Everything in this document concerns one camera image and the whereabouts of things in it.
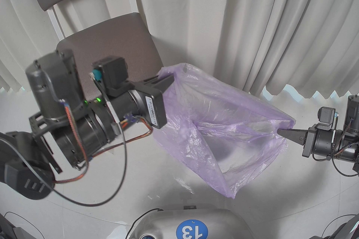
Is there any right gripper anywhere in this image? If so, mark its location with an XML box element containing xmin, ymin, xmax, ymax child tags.
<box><xmin>301</xmin><ymin>123</ymin><xmax>341</xmax><ymax>158</ymax></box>

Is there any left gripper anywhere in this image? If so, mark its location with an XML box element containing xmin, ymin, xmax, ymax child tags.
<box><xmin>60</xmin><ymin>75</ymin><xmax>175</xmax><ymax>168</ymax></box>

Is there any purple plastic bag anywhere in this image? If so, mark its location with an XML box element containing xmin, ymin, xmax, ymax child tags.
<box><xmin>154</xmin><ymin>62</ymin><xmax>297</xmax><ymax>200</ymax></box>

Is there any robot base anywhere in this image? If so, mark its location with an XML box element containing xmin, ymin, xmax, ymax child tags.
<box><xmin>129</xmin><ymin>204</ymin><xmax>254</xmax><ymax>239</ymax></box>

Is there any white chair with grey seat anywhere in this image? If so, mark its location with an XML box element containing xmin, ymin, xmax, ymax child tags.
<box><xmin>32</xmin><ymin>0</ymin><xmax>166</xmax><ymax>105</ymax></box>

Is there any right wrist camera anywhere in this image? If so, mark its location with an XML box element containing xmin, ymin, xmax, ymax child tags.
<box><xmin>317</xmin><ymin>107</ymin><xmax>338</xmax><ymax>130</ymax></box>

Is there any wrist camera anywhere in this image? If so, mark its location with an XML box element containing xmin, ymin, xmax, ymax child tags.
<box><xmin>89</xmin><ymin>56</ymin><xmax>132</xmax><ymax>97</ymax></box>
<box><xmin>317</xmin><ymin>107</ymin><xmax>338</xmax><ymax>130</ymax></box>

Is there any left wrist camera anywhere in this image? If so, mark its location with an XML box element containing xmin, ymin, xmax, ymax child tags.
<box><xmin>89</xmin><ymin>56</ymin><xmax>132</xmax><ymax>97</ymax></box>

